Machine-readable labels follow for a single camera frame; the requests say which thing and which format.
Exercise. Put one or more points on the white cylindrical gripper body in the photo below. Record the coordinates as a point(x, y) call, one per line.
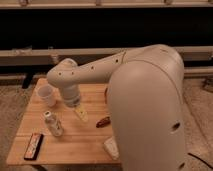
point(71, 95)

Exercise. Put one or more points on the cream flat gripper finger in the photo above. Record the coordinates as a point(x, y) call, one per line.
point(82, 114)

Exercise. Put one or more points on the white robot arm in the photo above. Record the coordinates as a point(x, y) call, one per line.
point(144, 99)

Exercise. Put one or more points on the small clear plastic bottle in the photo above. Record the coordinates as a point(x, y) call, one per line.
point(53, 124)

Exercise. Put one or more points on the brown oblong snack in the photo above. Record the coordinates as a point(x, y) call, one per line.
point(103, 122)

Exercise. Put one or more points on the translucent plastic cup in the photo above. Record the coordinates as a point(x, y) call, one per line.
point(46, 94)

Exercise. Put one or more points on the white wedge object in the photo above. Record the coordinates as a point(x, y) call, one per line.
point(110, 147)

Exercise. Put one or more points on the black rectangular box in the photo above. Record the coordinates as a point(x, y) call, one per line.
point(33, 146)

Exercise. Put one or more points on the long white wall rail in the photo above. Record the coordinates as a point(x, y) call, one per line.
point(27, 57)

